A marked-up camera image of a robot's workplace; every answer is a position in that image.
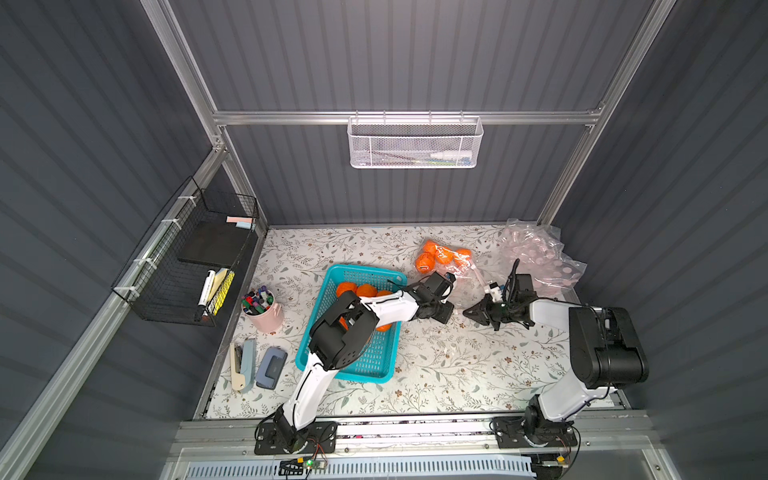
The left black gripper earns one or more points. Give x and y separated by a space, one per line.
438 294

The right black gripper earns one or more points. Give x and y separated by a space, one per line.
498 307

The clear zip-top bag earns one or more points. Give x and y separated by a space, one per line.
469 272
540 253

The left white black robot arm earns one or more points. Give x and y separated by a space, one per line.
339 337

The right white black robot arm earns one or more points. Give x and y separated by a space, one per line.
604 348

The small bag left orange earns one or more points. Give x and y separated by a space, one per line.
425 263

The small bag orange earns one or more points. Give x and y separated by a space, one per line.
462 257
425 263
442 255

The small bag middle orange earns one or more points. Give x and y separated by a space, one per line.
442 255

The small bag right orange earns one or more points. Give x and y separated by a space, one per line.
462 257

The white pen in mesh basket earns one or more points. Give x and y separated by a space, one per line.
456 158

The pink pen cup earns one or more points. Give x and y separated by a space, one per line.
263 310

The green led circuit board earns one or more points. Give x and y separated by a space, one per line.
303 466

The yellow marker in basket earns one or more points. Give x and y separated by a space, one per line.
222 282

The pink sticky notes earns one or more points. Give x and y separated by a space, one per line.
240 222

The white marker in basket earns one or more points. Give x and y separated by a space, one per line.
206 289

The black notebook in basket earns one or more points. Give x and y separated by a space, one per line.
213 244

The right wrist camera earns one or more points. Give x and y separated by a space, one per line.
495 292

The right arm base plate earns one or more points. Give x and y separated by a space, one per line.
517 432

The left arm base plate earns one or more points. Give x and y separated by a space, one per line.
274 439

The white wire mesh basket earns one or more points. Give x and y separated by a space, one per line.
406 141

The aluminium linear rail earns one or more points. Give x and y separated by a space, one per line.
601 430

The black wire wall basket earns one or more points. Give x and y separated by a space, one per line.
184 273

